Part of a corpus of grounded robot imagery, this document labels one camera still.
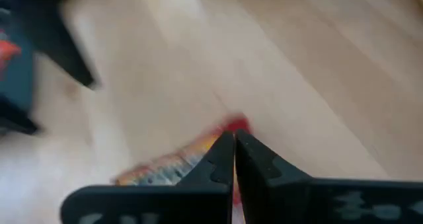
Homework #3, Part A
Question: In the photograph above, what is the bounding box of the teal plastic bin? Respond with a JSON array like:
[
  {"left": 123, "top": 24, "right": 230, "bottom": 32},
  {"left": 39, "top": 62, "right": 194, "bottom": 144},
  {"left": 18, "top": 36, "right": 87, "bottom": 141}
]
[{"left": 0, "top": 17, "right": 37, "bottom": 119}]

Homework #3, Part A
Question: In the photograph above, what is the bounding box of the red Maruchan noodle pack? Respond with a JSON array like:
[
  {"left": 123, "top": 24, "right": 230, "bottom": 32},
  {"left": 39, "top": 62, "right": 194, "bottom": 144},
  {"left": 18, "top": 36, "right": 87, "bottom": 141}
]
[{"left": 112, "top": 113, "right": 254, "bottom": 224}]

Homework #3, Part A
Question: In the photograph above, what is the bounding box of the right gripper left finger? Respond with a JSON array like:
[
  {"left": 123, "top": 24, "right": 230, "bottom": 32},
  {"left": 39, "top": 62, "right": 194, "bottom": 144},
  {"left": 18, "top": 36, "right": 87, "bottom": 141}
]
[{"left": 59, "top": 130, "right": 236, "bottom": 224}]

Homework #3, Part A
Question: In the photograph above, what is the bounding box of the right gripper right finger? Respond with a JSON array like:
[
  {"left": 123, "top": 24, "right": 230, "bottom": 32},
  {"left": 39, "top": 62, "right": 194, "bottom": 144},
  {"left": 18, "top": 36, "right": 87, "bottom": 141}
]
[{"left": 233, "top": 128, "right": 423, "bottom": 224}]

